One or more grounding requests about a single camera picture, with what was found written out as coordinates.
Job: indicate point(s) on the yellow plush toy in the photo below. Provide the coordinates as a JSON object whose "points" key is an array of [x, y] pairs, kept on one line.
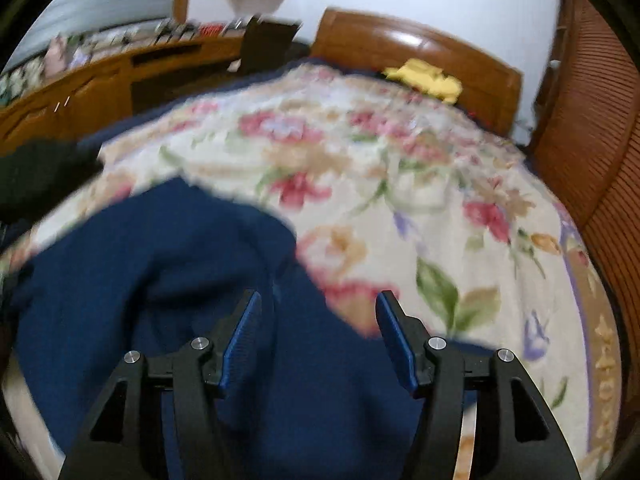
{"points": [[425, 80]]}

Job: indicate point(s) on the wooden desk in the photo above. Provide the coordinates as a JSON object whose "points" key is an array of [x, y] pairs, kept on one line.
{"points": [[100, 92]]}

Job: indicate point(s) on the window with wooden frame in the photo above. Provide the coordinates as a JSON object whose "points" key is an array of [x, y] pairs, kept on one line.
{"points": [[100, 0]]}

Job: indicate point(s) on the wooden louvered wardrobe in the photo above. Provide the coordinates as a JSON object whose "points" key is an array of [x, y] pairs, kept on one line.
{"points": [[600, 135]]}

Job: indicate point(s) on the black cloth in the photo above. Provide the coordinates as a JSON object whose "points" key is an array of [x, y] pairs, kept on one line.
{"points": [[40, 180]]}

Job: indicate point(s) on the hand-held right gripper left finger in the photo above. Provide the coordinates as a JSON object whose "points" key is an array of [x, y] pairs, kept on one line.
{"points": [[242, 341]]}

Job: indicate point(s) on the navy blue suit jacket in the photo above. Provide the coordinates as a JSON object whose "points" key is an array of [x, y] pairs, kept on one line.
{"points": [[150, 270]]}

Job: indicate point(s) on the pile of desk clutter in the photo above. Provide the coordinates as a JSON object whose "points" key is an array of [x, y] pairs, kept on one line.
{"points": [[120, 35]]}

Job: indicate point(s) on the dark brown chair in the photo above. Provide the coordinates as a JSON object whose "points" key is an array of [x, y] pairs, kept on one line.
{"points": [[265, 40]]}

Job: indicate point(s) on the floral blanket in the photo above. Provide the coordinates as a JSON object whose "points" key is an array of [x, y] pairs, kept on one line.
{"points": [[400, 200]]}

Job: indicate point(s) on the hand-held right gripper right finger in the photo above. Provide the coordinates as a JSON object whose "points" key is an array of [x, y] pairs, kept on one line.
{"points": [[395, 346]]}

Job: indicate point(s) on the wooden bed headboard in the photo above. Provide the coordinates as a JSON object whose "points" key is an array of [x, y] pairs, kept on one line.
{"points": [[380, 40]]}

